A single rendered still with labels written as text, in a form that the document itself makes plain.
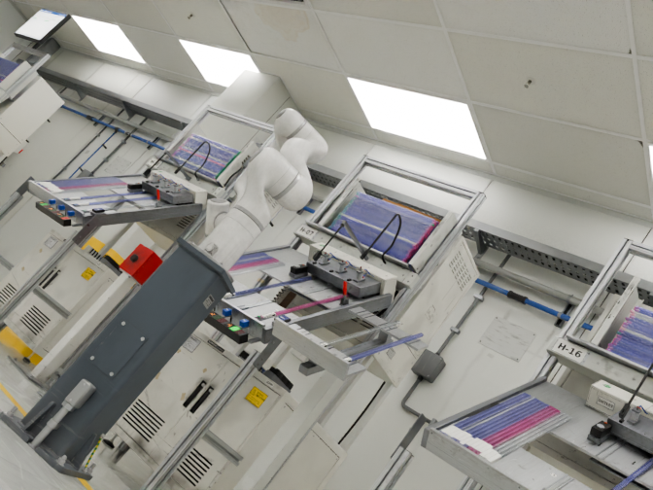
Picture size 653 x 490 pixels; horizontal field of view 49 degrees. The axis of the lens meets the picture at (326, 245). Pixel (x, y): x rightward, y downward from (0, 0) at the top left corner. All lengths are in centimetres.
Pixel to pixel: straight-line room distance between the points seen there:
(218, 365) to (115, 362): 105
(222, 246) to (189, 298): 20
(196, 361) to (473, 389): 194
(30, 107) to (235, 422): 474
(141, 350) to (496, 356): 287
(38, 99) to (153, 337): 518
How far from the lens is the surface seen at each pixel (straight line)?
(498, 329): 466
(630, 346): 275
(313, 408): 254
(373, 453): 453
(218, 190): 415
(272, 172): 226
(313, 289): 308
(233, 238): 220
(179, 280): 216
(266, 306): 287
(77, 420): 213
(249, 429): 288
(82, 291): 396
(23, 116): 710
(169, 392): 320
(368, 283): 307
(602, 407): 267
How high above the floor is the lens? 34
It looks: 17 degrees up
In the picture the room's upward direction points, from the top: 40 degrees clockwise
